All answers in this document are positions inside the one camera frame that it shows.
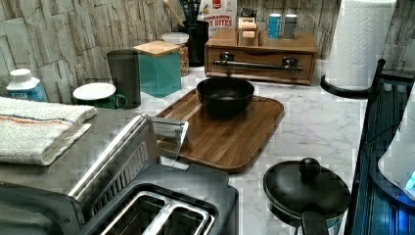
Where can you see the black bowl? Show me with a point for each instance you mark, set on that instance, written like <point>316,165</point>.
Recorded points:
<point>225,96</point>

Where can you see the wooden cutting board tray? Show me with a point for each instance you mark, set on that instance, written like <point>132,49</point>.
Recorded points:
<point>226,143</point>

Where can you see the teal canister wooden lid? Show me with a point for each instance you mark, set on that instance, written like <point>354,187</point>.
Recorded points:
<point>159,68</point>

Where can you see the clear jar white lid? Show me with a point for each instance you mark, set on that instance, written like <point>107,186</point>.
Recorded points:
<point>180,39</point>

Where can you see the black utensil holder cup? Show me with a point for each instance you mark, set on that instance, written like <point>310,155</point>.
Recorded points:
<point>198,37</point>

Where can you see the wooden drawer box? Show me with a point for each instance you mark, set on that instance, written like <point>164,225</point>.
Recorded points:
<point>272,60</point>

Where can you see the wooden tea bag holder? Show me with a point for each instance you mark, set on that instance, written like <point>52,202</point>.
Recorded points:
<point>247,32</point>

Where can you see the black two-slot toaster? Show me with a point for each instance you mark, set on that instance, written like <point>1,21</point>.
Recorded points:
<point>164,200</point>

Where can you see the dark grey tumbler cup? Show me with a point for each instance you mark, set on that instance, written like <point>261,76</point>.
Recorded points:
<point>124,69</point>

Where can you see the cereal box cinnamon bites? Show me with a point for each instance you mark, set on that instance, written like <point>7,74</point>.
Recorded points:
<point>218,14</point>

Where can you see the green mug white lid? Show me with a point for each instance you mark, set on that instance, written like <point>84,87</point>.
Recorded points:
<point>100,95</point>

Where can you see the blue salt shaker can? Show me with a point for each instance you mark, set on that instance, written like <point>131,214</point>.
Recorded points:
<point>274,25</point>

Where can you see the wooden spoon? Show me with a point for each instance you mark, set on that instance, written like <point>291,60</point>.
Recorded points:
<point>173,12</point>

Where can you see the black pan with lid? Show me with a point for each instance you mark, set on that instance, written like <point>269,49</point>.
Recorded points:
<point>307,196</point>

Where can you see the grey shaker can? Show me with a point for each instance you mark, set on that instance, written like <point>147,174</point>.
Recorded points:
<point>290,25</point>

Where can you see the black paper towel holder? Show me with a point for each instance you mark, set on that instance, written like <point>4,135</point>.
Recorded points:
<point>355,94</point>

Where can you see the stainless toaster oven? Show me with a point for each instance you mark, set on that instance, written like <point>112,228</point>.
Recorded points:
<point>60,198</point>

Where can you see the folded white striped towel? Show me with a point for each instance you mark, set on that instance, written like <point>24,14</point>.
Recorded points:
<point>36,133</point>

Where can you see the white paper towel roll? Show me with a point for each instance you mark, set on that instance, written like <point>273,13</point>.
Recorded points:
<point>358,43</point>

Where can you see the white blue plastic bottle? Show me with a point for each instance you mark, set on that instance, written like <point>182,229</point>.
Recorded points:
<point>24,86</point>

